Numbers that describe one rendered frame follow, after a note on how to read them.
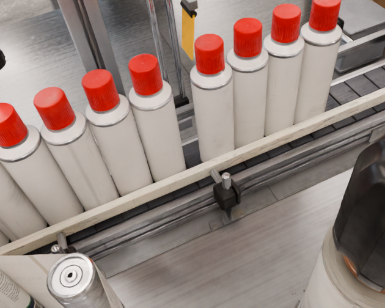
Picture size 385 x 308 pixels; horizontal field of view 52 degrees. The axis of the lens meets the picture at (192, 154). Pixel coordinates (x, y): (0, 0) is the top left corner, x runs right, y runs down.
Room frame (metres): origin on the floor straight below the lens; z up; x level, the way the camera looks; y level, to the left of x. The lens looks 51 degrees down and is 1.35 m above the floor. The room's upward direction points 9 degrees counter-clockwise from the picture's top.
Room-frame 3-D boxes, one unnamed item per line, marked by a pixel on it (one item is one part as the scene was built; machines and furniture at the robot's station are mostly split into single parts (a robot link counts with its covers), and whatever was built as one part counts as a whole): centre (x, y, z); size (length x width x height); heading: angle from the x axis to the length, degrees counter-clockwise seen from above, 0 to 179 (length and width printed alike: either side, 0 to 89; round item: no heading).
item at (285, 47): (0.41, -0.13, 0.98); 0.05 x 0.05 x 0.20
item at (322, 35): (0.42, -0.18, 0.98); 0.05 x 0.05 x 0.20
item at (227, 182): (0.29, -0.04, 0.89); 0.03 x 0.03 x 0.12; 17
